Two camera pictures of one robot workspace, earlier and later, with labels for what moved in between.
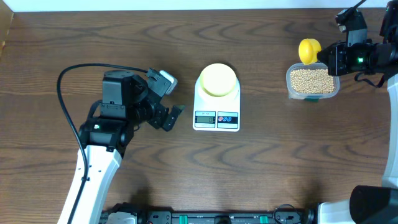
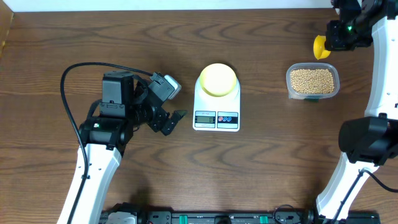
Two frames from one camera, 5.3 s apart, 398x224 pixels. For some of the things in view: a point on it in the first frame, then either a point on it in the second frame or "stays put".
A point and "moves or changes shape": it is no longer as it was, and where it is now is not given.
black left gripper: (158, 121) stays put
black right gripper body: (360, 56) → (347, 36)
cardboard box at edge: (6, 15) stays put
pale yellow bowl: (217, 79) stays put
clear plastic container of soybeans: (311, 82) stays put
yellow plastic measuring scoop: (308, 50) moves or changes shape
